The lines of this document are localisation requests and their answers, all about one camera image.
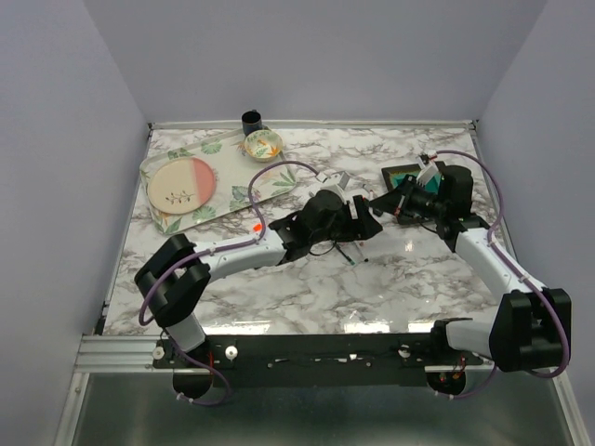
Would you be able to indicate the floral small bowl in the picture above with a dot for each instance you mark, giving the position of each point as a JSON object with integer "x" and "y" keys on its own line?
{"x": 263, "y": 145}

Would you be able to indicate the aluminium frame rail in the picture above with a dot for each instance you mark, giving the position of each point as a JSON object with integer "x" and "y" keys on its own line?
{"x": 106, "y": 354}

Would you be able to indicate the dark blue mug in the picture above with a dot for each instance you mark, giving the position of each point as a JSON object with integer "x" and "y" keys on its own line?
{"x": 251, "y": 122}

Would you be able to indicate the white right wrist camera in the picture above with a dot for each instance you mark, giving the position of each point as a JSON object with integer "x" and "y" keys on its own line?
{"x": 428, "y": 169}

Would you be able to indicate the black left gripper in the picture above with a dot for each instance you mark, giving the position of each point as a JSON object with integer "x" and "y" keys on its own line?
{"x": 351, "y": 229}

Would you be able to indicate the pink cap white marker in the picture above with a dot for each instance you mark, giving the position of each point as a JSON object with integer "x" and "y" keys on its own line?
{"x": 360, "y": 252}

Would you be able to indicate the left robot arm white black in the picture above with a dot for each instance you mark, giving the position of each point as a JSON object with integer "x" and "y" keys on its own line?
{"x": 175, "y": 277}

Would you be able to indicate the green fineliner pen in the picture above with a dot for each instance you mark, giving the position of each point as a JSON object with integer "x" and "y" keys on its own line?
{"x": 345, "y": 254}

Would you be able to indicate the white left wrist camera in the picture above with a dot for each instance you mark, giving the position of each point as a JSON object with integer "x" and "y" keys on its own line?
{"x": 335, "y": 183}

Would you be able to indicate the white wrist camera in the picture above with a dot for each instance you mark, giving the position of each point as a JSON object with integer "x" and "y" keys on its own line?
{"x": 428, "y": 169}
{"x": 335, "y": 183}

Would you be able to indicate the floral leaf pattern tray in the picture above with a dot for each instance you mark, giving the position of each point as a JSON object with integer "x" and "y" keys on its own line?
{"x": 234, "y": 170}

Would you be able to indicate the pink cream round plate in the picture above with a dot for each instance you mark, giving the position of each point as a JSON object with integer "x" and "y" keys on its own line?
{"x": 181, "y": 186}

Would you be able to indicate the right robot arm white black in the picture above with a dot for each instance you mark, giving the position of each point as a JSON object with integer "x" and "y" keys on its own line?
{"x": 530, "y": 331}

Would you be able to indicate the black teal square plate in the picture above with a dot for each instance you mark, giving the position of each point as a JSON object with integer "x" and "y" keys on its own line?
{"x": 393, "y": 176}

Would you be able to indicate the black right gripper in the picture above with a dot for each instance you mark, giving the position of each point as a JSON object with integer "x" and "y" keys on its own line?
{"x": 390, "y": 202}

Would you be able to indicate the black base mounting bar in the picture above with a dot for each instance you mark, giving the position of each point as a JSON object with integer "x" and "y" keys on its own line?
{"x": 325, "y": 360}

